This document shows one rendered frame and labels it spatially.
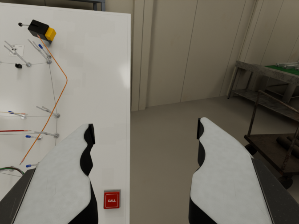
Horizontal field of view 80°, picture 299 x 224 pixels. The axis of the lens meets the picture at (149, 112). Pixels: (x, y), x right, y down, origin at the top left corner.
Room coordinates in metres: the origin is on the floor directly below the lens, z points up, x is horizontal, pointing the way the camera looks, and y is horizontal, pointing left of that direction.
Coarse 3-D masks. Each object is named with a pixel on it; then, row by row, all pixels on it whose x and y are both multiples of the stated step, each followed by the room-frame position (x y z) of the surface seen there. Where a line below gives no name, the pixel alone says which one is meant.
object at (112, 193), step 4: (108, 192) 0.40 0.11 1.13; (112, 192) 0.40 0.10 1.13; (116, 192) 0.40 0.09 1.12; (104, 196) 0.39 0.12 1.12; (108, 196) 0.39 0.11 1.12; (112, 196) 0.39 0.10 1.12; (116, 196) 0.39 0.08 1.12; (104, 200) 0.38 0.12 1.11; (108, 200) 0.38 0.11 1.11; (112, 200) 0.38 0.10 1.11; (116, 200) 0.38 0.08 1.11; (104, 204) 0.37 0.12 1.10; (108, 204) 0.37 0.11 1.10; (112, 204) 0.37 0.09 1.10; (116, 204) 0.38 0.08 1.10; (104, 208) 0.36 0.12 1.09; (108, 208) 0.37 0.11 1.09
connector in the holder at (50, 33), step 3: (48, 30) 0.67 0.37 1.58; (51, 30) 0.67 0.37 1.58; (54, 30) 0.68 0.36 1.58; (45, 33) 0.66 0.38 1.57; (48, 33) 0.66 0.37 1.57; (51, 33) 0.67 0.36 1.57; (54, 33) 0.69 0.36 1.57; (48, 36) 0.66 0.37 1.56; (51, 36) 0.67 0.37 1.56; (54, 36) 0.69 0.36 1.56; (48, 39) 0.67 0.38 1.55; (51, 39) 0.67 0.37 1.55
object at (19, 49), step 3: (12, 45) 0.70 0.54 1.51; (15, 45) 0.70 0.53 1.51; (18, 45) 0.70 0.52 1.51; (21, 45) 0.70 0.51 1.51; (15, 48) 0.69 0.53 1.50; (18, 48) 0.69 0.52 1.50; (21, 48) 0.70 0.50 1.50; (9, 51) 0.68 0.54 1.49; (12, 51) 0.68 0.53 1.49; (18, 51) 0.69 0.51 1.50; (21, 51) 0.69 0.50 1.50; (9, 54) 0.67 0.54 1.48; (12, 54) 0.68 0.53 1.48; (21, 54) 0.68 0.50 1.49
